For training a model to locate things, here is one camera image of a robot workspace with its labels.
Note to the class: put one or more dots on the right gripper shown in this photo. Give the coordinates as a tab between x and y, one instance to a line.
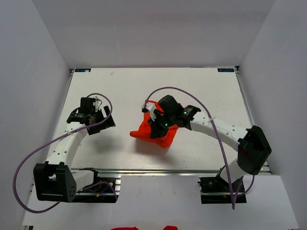
157	131

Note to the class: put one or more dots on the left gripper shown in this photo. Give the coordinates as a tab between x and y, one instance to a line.
109	123

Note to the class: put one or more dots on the orange t-shirt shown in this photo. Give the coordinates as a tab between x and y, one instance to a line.
150	131

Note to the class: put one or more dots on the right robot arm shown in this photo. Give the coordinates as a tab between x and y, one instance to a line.
251	144

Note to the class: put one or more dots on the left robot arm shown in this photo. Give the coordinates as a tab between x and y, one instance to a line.
54	180

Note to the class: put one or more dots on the left black corner label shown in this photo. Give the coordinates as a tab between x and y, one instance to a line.
82	70

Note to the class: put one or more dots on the black corner label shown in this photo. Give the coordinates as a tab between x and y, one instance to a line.
225	70
82	70

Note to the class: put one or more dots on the right black corner label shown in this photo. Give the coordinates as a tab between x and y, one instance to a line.
225	70

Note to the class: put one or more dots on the red cloth bottom right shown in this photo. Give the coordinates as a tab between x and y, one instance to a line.
170	227

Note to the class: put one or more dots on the red cloth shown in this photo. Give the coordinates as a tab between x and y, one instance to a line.
170	227
125	228

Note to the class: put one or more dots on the red cloth bottom left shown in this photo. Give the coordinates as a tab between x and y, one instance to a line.
125	228

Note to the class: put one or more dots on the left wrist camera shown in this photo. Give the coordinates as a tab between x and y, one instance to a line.
97	103

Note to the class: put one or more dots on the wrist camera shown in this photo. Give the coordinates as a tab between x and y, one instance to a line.
148	110
97	103

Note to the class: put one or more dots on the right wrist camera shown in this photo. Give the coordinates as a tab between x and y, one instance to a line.
148	110

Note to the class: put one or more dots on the aluminium table rail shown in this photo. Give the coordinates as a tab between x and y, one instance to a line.
155	171

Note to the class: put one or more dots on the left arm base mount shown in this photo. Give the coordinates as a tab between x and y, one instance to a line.
105	187

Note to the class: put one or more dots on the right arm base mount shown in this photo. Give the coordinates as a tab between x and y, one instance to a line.
215	192

